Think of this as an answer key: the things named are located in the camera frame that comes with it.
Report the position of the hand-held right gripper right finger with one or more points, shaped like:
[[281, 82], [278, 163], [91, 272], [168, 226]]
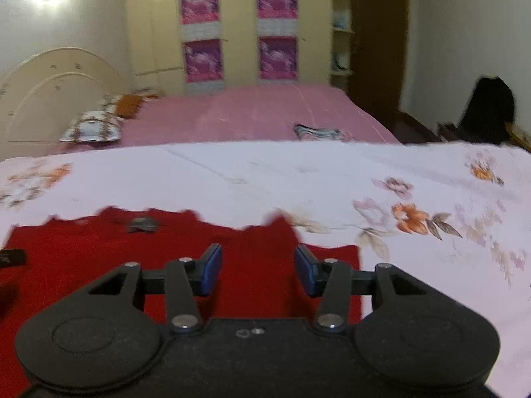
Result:
[[305, 271]]

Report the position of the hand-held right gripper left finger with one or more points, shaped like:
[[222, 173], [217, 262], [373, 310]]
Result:
[[212, 269]]

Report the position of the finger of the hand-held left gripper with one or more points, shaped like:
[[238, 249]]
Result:
[[6, 296], [14, 258]]

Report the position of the red sequined sweater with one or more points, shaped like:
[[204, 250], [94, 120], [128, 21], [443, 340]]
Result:
[[257, 265]]

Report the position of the floral white bed sheet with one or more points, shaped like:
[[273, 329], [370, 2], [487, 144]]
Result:
[[249, 174]]

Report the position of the striped folded cloth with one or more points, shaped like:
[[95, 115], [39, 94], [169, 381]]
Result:
[[319, 132]]

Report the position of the pink bed sheet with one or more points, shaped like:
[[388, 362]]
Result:
[[249, 112]]

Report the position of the cream arched headboard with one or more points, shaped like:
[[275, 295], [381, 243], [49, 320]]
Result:
[[45, 91]]

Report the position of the small brown patterned pillow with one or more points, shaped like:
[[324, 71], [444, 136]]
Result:
[[111, 103]]

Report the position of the orange pillow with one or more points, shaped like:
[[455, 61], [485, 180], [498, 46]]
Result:
[[132, 103]]

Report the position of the brown wooden door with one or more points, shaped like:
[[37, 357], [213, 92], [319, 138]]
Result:
[[377, 45]]

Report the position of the cream wardrobe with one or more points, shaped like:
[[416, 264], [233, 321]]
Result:
[[236, 29]]

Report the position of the black bag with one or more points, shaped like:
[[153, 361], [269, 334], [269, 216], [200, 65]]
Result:
[[489, 110]]

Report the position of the cream open shelf unit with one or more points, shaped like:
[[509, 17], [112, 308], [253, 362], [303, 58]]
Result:
[[342, 29]]

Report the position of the wooden bench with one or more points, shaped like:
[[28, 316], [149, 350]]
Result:
[[520, 134]]

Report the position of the purple wall poster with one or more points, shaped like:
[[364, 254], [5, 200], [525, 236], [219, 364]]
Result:
[[199, 4], [203, 62], [276, 2], [278, 56]]

